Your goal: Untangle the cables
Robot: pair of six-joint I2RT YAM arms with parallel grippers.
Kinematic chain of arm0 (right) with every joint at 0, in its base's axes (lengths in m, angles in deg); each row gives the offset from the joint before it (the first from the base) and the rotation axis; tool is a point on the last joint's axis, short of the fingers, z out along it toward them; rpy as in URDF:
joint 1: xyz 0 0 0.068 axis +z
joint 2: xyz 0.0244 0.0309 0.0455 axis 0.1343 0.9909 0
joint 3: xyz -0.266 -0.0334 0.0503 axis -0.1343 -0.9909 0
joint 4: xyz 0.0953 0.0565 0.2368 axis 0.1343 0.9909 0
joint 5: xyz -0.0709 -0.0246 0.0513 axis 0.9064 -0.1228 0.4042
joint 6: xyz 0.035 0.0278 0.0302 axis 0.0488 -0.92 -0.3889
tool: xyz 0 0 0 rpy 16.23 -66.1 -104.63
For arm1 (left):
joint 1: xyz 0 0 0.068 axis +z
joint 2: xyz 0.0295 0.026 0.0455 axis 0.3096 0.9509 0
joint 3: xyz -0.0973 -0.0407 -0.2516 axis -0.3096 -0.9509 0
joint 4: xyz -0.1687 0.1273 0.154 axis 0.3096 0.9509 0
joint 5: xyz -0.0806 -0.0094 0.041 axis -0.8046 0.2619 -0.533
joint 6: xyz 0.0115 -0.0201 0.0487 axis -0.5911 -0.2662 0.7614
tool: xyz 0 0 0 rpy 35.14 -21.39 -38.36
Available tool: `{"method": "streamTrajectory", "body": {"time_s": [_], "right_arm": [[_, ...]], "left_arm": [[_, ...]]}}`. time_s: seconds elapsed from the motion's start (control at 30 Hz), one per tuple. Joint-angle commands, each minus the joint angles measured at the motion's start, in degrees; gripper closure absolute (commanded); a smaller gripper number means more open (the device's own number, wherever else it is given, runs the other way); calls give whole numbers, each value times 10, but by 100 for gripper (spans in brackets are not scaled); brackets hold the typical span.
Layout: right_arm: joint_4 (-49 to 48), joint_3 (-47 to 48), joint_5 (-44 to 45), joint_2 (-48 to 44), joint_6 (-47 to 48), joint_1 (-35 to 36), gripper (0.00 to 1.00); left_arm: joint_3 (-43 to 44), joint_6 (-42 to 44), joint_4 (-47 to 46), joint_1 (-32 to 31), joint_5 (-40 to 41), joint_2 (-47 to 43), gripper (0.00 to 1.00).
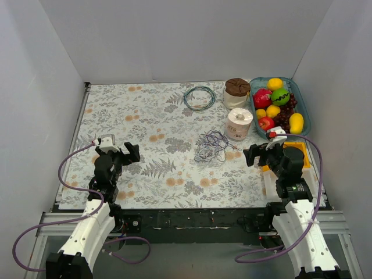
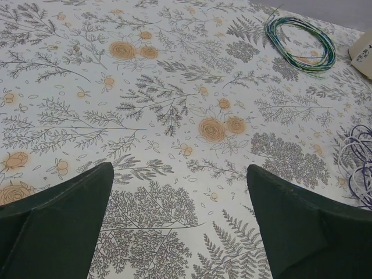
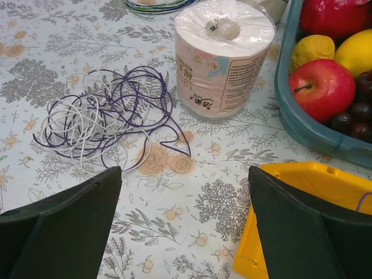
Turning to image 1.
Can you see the teal fruit basket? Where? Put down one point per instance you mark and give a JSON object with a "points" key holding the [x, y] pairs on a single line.
{"points": [[292, 87]]}

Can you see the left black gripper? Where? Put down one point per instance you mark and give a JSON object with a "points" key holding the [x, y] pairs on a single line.
{"points": [[124, 155]]}

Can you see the yellow mango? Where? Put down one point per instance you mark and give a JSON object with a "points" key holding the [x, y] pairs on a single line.
{"points": [[296, 123]]}

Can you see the red pomegranate fruit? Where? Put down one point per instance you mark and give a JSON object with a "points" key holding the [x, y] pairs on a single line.
{"points": [[262, 98]]}

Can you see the brown topped white jar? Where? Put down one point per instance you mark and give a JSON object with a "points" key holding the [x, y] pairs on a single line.
{"points": [[236, 93]]}

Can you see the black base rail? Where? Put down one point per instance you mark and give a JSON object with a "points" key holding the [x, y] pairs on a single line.
{"points": [[201, 226]]}

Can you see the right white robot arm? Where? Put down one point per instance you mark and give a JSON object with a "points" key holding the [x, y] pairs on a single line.
{"points": [[294, 218]]}

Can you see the white plastic bin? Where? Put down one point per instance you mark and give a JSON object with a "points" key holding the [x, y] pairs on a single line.
{"points": [[270, 178]]}

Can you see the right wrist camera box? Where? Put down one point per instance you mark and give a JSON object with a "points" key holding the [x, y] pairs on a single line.
{"points": [[275, 136]]}

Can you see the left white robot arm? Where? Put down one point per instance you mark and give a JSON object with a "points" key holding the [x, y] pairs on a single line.
{"points": [[76, 258]]}

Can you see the dark purple grapes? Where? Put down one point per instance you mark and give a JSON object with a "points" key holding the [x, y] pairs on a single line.
{"points": [[286, 111]]}

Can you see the yellow plastic bin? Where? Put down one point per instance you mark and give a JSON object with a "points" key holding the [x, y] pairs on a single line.
{"points": [[300, 146]]}

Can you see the white toilet paper roll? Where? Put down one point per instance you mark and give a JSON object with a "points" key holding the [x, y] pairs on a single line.
{"points": [[238, 123]]}

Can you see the yellow orange fruit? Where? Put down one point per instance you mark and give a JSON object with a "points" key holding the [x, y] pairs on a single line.
{"points": [[274, 84]]}

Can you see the small yellow lemon left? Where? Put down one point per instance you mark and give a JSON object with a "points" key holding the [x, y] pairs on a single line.
{"points": [[260, 113]]}

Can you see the yellow lemon centre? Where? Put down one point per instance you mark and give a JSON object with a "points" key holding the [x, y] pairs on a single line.
{"points": [[272, 111]]}

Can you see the red apple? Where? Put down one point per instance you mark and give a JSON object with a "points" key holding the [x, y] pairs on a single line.
{"points": [[266, 123]]}

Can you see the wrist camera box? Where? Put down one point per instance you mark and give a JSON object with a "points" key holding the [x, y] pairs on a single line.
{"points": [[275, 136], [106, 143]]}

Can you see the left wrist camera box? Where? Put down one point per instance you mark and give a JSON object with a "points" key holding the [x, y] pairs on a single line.
{"points": [[106, 143]]}

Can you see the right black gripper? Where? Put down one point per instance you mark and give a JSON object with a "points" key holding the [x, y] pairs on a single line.
{"points": [[260, 155]]}

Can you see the floral table mat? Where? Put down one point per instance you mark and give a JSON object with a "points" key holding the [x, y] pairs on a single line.
{"points": [[159, 118]]}

